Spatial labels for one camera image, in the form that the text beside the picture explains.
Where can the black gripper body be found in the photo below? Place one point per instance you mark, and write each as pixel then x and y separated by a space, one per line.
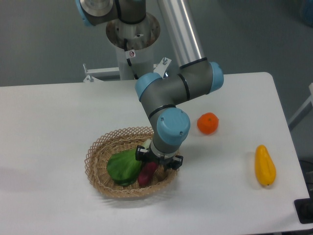
pixel 165 162

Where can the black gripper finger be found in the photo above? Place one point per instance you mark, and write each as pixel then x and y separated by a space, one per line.
pixel 174 163
pixel 141 153

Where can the purple sweet potato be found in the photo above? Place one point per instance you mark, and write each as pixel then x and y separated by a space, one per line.
pixel 147 173

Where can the woven wicker basket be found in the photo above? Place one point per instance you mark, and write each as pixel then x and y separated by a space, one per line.
pixel 115 142

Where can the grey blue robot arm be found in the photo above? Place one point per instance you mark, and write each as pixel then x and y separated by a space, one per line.
pixel 160 96

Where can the green bok choy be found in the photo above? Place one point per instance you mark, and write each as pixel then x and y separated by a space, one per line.
pixel 123 168

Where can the orange tangerine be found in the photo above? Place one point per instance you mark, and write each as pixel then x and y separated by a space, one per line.
pixel 208 123

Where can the yellow pepper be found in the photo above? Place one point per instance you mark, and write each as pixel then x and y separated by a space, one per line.
pixel 265 169

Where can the black box at table edge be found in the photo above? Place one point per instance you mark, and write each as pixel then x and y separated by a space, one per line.
pixel 304 209

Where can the blue object top right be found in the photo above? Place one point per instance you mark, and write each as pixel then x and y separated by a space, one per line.
pixel 306 12

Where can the white metal base frame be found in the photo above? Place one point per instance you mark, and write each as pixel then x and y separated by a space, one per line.
pixel 111 74

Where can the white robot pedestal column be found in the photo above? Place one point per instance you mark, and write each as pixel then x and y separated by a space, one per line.
pixel 134 45

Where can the white frame at right edge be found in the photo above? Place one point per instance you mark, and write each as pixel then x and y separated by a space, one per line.
pixel 302 111

